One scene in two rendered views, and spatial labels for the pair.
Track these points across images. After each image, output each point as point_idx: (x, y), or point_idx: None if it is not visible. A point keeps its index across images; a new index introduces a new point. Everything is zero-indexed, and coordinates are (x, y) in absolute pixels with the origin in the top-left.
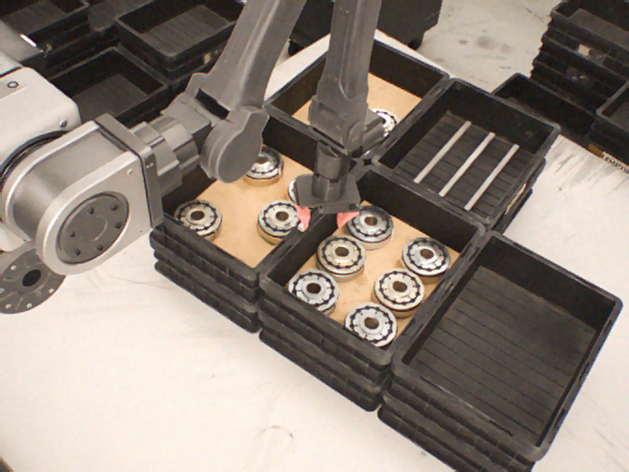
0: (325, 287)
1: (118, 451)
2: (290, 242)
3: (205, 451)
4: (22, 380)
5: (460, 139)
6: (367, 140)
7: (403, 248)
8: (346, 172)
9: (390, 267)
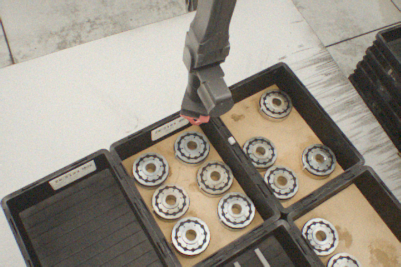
0: (190, 152)
1: (158, 56)
2: (222, 129)
3: (140, 90)
4: None
5: None
6: (202, 91)
7: (203, 221)
8: (189, 83)
9: (197, 212)
